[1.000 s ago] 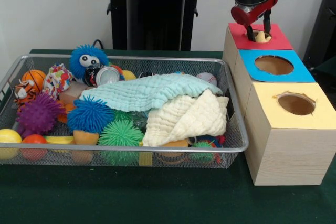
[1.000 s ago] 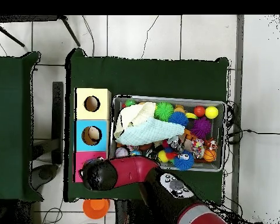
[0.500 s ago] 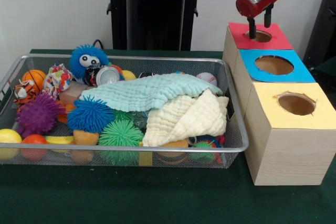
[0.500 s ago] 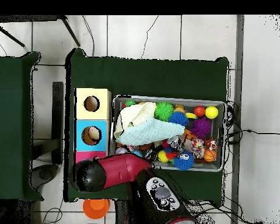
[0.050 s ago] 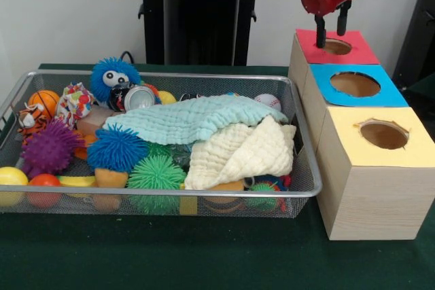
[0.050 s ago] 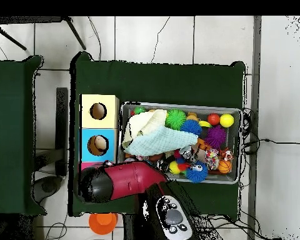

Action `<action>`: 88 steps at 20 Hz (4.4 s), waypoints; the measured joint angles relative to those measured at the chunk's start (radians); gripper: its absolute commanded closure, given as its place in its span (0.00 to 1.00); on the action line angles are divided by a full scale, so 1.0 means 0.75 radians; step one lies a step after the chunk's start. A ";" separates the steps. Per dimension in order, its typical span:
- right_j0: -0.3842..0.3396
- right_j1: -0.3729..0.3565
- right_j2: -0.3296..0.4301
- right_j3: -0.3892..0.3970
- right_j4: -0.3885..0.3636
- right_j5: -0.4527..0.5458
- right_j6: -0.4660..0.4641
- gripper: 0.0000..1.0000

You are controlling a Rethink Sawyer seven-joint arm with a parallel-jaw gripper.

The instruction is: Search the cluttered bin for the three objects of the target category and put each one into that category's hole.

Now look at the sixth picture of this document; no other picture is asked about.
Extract mint green cloth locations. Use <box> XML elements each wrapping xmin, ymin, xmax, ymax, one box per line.
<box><xmin>123</xmin><ymin>126</ymin><xmax>199</xmax><ymax>157</ymax></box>

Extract wooden box with three holes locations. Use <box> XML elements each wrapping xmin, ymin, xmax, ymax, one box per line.
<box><xmin>77</xmin><ymin>94</ymin><xmax>120</xmax><ymax>171</ymax></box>

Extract silver mesh bin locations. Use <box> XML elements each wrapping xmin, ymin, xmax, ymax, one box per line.
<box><xmin>116</xmin><ymin>101</ymin><xmax>243</xmax><ymax>185</ymax></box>

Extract cream cloth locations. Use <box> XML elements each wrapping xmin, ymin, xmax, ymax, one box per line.
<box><xmin>121</xmin><ymin>109</ymin><xmax>168</xmax><ymax>148</ymax></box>

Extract green spiky ball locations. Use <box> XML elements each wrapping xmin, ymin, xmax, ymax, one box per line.
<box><xmin>164</xmin><ymin>109</ymin><xmax>188</xmax><ymax>131</ymax></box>

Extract blue spiky ball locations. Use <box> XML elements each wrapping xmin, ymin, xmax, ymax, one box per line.
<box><xmin>179</xmin><ymin>119</ymin><xmax>203</xmax><ymax>136</ymax></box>

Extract small yellow ball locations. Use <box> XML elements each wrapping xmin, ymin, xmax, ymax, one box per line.
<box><xmin>168</xmin><ymin>160</ymin><xmax>182</xmax><ymax>175</ymax></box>

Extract dark green table cloth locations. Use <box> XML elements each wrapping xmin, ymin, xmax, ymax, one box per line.
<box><xmin>69</xmin><ymin>51</ymin><xmax>246</xmax><ymax>218</ymax></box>

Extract blue fuzzy ball with eyes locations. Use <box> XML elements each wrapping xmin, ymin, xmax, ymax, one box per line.
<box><xmin>185</xmin><ymin>160</ymin><xmax>209</xmax><ymax>184</ymax></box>

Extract red orange ball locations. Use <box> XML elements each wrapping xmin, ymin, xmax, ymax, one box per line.
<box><xmin>207</xmin><ymin>112</ymin><xmax>221</xmax><ymax>126</ymax></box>

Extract purple spiky ball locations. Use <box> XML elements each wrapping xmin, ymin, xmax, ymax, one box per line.
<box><xmin>204</xmin><ymin>124</ymin><xmax>228</xmax><ymax>150</ymax></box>

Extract yellow smooth ball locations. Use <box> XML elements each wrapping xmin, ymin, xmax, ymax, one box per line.
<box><xmin>219</xmin><ymin>113</ymin><xmax>235</xmax><ymax>128</ymax></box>

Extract orange basketball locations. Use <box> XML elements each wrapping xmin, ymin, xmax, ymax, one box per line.
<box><xmin>217</xmin><ymin>159</ymin><xmax>233</xmax><ymax>174</ymax></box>

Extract black upright stand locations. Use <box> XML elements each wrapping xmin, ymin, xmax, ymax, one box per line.
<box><xmin>55</xmin><ymin>87</ymin><xmax>69</xmax><ymax>177</ymax></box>

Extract orange cone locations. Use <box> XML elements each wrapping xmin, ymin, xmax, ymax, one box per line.
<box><xmin>88</xmin><ymin>212</ymin><xmax>119</xmax><ymax>236</ymax></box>

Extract grey round stand base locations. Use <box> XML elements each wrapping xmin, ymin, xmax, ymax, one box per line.
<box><xmin>32</xmin><ymin>176</ymin><xmax>63</xmax><ymax>203</ymax></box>

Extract black tripod legs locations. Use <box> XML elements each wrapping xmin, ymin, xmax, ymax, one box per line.
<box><xmin>0</xmin><ymin>16</ymin><xmax>87</xmax><ymax>51</ymax></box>

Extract green cloth covered side table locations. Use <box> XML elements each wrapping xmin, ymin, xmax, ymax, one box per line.
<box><xmin>0</xmin><ymin>55</ymin><xmax>47</xmax><ymax>216</ymax></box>

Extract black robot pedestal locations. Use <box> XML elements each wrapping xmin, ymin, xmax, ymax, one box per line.
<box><xmin>122</xmin><ymin>213</ymin><xmax>141</xmax><ymax>240</ymax></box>

